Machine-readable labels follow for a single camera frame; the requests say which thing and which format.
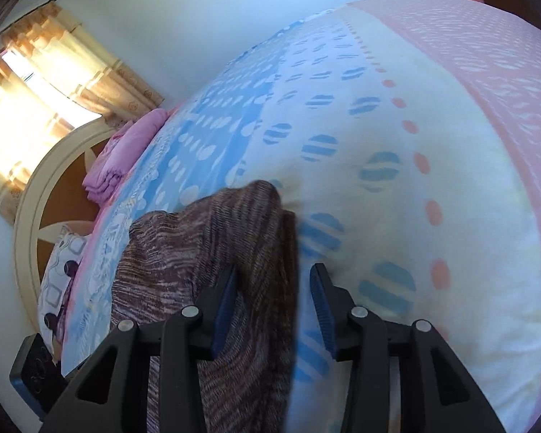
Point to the folded purple quilt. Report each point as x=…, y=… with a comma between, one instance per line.
x=120, y=154

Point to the blue polka dot blanket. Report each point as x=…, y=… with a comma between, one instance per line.
x=400, y=184

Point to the beige patterned curtain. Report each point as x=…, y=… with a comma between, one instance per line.
x=54, y=78

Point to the cream and wood headboard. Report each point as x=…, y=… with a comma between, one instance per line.
x=52, y=199

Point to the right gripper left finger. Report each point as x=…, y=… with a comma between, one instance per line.
x=109, y=393

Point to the white patterned pillow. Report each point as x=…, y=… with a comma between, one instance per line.
x=62, y=267

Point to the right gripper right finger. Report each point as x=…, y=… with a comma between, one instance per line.
x=437, y=393

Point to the pink patterned bed sheet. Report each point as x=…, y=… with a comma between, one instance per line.
x=496, y=56

